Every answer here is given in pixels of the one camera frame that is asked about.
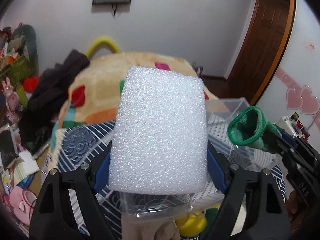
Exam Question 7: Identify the pink bunny doll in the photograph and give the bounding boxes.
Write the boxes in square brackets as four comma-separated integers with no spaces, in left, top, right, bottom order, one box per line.
[2,77,23,124]

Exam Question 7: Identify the right hand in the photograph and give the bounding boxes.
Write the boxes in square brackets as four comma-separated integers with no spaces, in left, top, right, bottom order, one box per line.
[285,190,308,232]

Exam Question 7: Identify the green cardboard box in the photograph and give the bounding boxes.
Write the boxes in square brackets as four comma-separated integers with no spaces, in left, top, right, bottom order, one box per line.
[1,56,37,107]

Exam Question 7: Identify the clear plastic storage box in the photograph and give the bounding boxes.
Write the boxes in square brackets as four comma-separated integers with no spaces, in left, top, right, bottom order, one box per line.
[108,98,277,220]

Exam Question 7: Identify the brown wooden door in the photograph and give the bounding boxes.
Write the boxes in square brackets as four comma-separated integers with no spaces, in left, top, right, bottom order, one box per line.
[227,0,296,105]

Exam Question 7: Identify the beige colourful patch blanket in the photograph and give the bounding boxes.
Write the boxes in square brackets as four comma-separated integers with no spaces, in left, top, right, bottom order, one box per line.
[51,51,230,153]

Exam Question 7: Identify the white foam block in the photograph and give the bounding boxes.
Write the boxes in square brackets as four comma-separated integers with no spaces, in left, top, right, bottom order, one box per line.
[108,66,208,195]

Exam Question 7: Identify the dark clothes pile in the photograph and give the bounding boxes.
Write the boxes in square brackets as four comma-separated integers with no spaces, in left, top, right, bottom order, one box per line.
[18,50,90,154]

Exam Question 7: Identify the green knitted sock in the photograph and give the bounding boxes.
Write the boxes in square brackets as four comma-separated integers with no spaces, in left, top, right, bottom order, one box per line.
[227,106,282,154]

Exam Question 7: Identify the yellow curved pillow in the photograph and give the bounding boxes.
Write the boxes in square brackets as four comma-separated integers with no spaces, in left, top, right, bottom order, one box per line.
[85,36,121,60]

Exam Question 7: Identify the yellow felt ball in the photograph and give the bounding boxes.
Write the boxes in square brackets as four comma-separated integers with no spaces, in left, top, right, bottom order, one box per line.
[175,212,207,237]

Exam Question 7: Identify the pink plush slipper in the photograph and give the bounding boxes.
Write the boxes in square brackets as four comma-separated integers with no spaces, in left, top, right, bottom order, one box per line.
[9,186,37,226]

